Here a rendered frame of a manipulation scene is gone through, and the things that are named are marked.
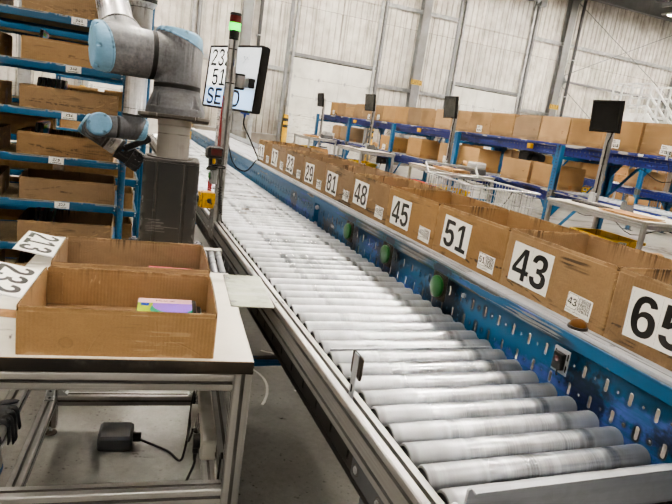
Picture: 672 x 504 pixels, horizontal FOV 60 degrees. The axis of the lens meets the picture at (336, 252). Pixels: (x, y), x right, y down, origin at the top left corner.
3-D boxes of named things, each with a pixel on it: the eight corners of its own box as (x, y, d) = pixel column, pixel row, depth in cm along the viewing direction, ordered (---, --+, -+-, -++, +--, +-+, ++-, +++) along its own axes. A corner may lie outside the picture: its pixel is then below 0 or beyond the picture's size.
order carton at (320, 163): (300, 183, 344) (304, 155, 340) (346, 188, 355) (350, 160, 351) (321, 194, 308) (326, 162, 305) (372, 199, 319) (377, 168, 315)
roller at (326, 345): (309, 356, 144) (311, 337, 143) (484, 353, 163) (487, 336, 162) (315, 364, 140) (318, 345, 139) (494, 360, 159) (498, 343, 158)
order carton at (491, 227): (430, 251, 202) (439, 203, 199) (500, 255, 213) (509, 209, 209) (498, 285, 167) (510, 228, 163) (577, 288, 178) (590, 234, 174)
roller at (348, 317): (288, 326, 162) (290, 310, 161) (448, 327, 181) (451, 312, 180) (293, 333, 157) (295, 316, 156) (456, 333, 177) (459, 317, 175)
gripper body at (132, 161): (136, 170, 258) (112, 154, 253) (148, 154, 257) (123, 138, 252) (136, 173, 251) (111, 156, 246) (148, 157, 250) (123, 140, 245)
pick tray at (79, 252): (65, 269, 168) (66, 235, 166) (200, 275, 180) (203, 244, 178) (48, 301, 142) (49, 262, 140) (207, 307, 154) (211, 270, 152)
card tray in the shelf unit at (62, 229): (16, 240, 265) (16, 219, 263) (27, 226, 293) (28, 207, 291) (110, 246, 278) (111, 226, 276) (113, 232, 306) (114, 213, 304)
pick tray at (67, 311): (44, 305, 139) (45, 265, 137) (207, 312, 150) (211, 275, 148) (13, 355, 112) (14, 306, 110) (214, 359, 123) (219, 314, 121)
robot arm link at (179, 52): (206, 88, 189) (210, 31, 186) (152, 79, 180) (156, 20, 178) (194, 90, 202) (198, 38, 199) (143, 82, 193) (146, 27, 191)
